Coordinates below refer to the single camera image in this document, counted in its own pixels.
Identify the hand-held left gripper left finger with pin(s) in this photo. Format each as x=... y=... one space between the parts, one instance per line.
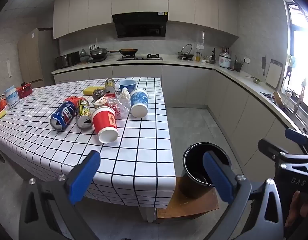
x=85 y=177

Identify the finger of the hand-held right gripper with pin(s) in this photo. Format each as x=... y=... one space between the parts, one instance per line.
x=271 y=150
x=295 y=136

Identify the steel wool scrubber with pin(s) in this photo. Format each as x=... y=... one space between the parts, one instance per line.
x=98 y=94

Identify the white rice cooker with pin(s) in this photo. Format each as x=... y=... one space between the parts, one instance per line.
x=225 y=59

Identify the metal sink faucet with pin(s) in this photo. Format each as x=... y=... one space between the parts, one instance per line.
x=300 y=97

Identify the orange juice bottle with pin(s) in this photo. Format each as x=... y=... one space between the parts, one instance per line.
x=198 y=57

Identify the yellow sponge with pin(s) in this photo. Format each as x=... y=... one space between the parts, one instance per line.
x=90 y=90

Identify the blue white paper cup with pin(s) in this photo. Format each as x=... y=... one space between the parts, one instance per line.
x=139 y=102

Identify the red paper cup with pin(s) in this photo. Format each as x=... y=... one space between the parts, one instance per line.
x=105 y=123

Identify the yellow small block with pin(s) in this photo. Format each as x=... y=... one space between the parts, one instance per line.
x=1 y=115

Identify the black gas stove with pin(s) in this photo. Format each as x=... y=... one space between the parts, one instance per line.
x=140 y=58

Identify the grey lower cabinets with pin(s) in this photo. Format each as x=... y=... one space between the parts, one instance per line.
x=194 y=85

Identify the brown wooden stool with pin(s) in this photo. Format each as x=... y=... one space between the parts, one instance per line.
x=189 y=205

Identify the crumpled white paper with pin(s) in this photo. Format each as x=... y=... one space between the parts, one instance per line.
x=124 y=96

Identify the black range hood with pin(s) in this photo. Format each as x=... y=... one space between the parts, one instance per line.
x=140 y=25

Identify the red box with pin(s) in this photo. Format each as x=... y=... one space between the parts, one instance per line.
x=25 y=90

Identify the beige upper cabinets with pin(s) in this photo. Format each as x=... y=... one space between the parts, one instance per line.
x=144 y=5

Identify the blue soda can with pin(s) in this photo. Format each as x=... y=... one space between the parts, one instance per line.
x=62 y=116

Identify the kettle on stand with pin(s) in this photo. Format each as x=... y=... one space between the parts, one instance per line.
x=186 y=53

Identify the black wok with lid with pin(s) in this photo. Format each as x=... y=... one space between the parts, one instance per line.
x=97 y=52

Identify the clear plastic wrapper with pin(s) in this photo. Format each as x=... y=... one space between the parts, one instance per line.
x=118 y=108

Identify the small beige carton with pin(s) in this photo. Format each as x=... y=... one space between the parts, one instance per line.
x=100 y=102

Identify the orange small packet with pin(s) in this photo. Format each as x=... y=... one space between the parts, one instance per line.
x=2 y=103

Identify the white blue round tub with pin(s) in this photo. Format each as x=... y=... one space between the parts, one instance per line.
x=11 y=96

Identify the white checked tablecloth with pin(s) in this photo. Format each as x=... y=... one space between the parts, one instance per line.
x=56 y=150

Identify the black utensil holder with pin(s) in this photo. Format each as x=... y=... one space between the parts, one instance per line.
x=237 y=66

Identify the black toaster oven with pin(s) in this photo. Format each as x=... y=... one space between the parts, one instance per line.
x=67 y=60

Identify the black cleaver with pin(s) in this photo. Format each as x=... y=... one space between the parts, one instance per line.
x=263 y=66

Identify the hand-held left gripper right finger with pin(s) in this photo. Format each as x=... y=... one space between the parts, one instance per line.
x=219 y=180

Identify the dark glass bottle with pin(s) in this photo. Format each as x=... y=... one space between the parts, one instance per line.
x=213 y=55

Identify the grey ceramic jar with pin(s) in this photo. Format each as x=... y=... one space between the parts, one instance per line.
x=83 y=55

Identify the yellow green drink can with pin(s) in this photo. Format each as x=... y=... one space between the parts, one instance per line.
x=83 y=115

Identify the green gold drink can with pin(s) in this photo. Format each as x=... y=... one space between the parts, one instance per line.
x=110 y=85

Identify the orange plastic wrapper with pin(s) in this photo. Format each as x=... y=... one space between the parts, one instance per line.
x=73 y=99

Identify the person's right hand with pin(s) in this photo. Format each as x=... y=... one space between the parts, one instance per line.
x=298 y=205

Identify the kitchen window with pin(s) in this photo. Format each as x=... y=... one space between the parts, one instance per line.
x=301 y=52

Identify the black plastic bucket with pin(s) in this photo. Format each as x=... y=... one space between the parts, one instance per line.
x=194 y=165

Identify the white cutting board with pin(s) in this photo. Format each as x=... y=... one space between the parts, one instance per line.
x=274 y=73

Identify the black frying pan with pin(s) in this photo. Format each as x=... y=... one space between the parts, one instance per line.
x=127 y=51

